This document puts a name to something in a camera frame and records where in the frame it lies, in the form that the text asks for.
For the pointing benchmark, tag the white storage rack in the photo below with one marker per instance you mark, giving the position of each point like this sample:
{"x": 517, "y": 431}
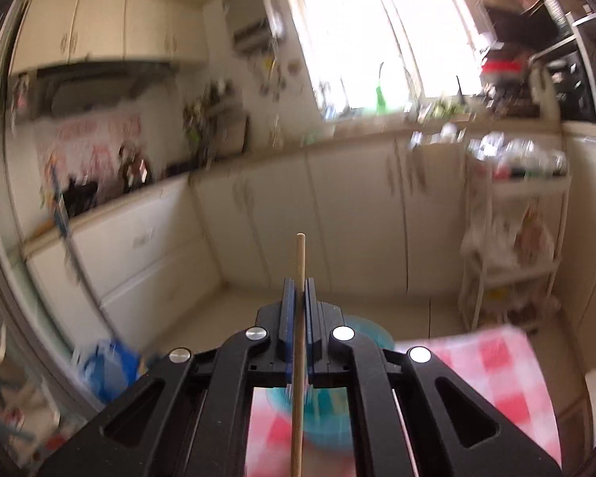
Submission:
{"x": 516, "y": 184}

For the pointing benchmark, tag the pink wall sticker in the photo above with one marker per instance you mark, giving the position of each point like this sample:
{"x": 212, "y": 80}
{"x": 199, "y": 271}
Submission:
{"x": 89, "y": 144}

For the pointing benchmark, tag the red white checkered tablecloth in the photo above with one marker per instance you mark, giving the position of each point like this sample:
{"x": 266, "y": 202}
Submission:
{"x": 491, "y": 372}

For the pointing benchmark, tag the teal perforated plastic bucket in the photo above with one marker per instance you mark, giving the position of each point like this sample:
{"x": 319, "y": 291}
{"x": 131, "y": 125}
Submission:
{"x": 328, "y": 422}

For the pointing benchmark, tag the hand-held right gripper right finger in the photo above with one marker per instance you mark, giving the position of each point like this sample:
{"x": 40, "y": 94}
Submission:
{"x": 311, "y": 318}

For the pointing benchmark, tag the blue plastic bag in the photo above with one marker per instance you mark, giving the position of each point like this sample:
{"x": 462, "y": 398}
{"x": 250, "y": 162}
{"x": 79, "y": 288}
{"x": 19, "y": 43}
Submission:
{"x": 109, "y": 367}

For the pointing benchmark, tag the cream lower kitchen cabinets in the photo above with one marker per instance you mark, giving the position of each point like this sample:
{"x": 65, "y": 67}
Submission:
{"x": 278, "y": 218}

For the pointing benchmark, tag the single wooden chopstick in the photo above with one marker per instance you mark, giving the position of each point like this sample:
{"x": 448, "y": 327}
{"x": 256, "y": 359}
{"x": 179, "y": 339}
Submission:
{"x": 300, "y": 268}

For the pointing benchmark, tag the cream kitchen cabinets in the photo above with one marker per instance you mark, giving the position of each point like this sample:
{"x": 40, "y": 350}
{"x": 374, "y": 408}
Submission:
{"x": 109, "y": 25}
{"x": 278, "y": 218}

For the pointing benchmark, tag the range hood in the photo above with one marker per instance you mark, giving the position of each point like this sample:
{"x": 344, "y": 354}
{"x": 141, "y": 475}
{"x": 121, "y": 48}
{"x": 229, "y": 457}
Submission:
{"x": 94, "y": 84}

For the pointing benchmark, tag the cream upper kitchen cabinets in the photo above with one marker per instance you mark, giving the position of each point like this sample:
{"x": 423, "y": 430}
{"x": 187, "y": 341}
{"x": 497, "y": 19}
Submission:
{"x": 109, "y": 25}

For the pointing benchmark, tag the green bottle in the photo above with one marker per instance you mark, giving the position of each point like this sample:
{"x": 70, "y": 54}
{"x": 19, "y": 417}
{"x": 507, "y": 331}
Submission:
{"x": 381, "y": 99}

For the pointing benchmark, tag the kitchen window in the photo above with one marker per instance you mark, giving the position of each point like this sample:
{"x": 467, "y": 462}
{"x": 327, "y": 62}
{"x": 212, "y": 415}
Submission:
{"x": 367, "y": 35}

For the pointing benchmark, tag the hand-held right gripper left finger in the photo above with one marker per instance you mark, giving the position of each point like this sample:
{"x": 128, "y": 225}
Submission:
{"x": 290, "y": 318}

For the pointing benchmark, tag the wall water heater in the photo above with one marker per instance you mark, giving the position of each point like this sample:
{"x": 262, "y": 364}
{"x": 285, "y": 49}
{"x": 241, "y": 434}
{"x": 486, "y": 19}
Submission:
{"x": 251, "y": 20}

